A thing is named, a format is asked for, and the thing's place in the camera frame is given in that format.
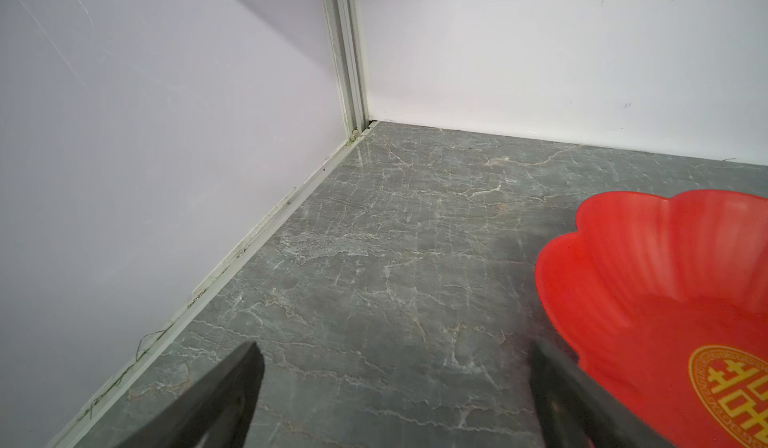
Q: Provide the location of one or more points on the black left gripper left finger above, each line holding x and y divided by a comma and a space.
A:
215, 412

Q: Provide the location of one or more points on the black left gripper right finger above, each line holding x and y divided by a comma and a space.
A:
575, 411

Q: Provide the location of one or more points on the red flower-shaped fruit bowl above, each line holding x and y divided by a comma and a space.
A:
664, 302

